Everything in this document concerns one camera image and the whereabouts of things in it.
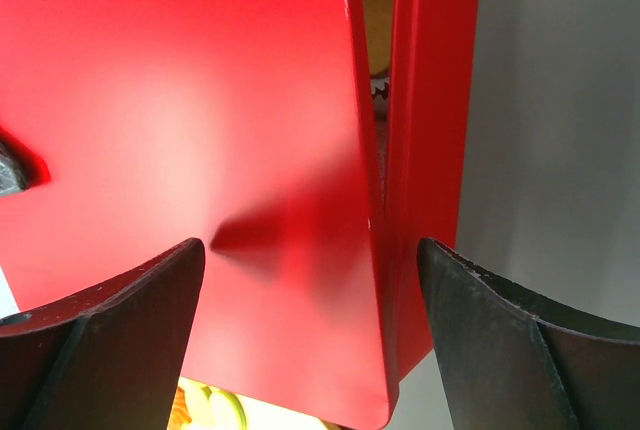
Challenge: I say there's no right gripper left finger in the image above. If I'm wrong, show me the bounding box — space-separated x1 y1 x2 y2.
1 238 205 429

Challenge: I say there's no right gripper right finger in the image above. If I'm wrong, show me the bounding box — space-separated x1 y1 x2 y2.
417 239 639 429

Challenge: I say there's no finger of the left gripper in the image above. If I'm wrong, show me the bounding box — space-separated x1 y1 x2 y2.
1 128 50 197

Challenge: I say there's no red lid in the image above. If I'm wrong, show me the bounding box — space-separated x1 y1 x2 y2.
1 0 398 429

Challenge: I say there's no tan round cookie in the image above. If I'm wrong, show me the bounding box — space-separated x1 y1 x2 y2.
362 0 394 76

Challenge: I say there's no orange fish cookie left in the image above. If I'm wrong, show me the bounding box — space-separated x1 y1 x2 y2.
167 401 192 430

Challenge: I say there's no green round cookie left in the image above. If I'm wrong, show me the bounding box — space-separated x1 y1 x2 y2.
181 379 213 426

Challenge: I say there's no green round cookie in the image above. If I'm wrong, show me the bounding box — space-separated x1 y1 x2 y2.
209 390 247 430
181 379 213 426

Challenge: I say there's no green round cookie right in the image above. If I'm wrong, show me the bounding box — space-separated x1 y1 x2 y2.
209 390 247 430

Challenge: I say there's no red compartment box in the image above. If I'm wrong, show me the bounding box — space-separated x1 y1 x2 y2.
384 0 479 378

